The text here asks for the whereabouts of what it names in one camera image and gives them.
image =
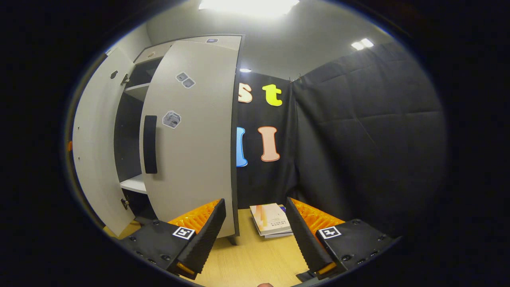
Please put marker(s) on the black backdrop cloth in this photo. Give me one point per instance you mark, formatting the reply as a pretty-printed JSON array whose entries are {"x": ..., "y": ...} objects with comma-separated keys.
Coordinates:
[{"x": 358, "y": 139}]

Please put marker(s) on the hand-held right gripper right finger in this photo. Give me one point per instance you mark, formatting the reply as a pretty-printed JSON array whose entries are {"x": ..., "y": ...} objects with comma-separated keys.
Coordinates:
[{"x": 305, "y": 235}]

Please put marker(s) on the white book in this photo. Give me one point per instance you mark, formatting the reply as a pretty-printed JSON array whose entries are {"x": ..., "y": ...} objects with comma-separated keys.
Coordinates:
[{"x": 273, "y": 219}]

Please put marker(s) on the small ceiling light panel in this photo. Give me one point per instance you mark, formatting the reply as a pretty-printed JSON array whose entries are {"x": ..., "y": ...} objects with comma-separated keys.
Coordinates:
[{"x": 361, "y": 43}]

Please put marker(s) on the large ceiling light panel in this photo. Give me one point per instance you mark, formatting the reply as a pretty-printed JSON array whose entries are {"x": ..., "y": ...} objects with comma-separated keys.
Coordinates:
[{"x": 249, "y": 6}]

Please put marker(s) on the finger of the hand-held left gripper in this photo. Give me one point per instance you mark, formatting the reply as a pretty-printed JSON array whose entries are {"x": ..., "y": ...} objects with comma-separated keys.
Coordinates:
[{"x": 70, "y": 146}]

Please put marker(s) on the grey cabinet door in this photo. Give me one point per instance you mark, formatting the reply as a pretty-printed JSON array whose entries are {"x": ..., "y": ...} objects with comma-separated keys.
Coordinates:
[
  {"x": 195, "y": 139},
  {"x": 95, "y": 151}
]

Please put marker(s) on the grey cabinet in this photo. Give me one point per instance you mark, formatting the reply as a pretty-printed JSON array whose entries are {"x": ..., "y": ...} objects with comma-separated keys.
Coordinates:
[{"x": 137, "y": 91}]

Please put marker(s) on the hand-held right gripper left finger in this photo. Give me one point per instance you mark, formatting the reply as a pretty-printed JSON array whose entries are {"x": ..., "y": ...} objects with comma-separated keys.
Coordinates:
[{"x": 207, "y": 239}]

